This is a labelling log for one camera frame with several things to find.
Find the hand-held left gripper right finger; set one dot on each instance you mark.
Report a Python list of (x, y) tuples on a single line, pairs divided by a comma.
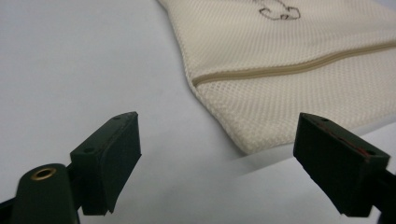
[(336, 168)]

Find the cream mesh zipper bag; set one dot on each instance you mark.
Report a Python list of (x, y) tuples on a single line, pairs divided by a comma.
[(280, 77)]

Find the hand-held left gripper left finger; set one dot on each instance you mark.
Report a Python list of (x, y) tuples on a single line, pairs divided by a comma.
[(106, 161)]

